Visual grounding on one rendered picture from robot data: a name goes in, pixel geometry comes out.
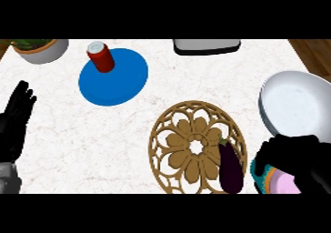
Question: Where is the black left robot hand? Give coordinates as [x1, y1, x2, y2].
[0, 80, 37, 167]

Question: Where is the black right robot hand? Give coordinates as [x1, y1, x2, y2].
[254, 134, 331, 195]

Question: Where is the pink frosted cupcake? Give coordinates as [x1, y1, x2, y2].
[248, 157, 302, 195]

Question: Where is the white bowl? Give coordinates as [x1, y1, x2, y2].
[257, 70, 331, 147]

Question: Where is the brown lattice flower placemat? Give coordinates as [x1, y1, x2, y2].
[147, 100, 248, 195]

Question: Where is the dark purple eggplant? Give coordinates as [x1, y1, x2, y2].
[217, 137, 246, 195]

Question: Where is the grey potted plant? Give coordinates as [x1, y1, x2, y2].
[9, 39, 69, 66]

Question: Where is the blue round plate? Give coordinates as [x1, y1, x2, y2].
[78, 47, 149, 107]

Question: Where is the red bottle with white cap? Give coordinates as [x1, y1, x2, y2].
[85, 40, 116, 74]

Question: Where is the grey and black appliance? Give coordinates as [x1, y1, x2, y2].
[172, 39, 242, 56]

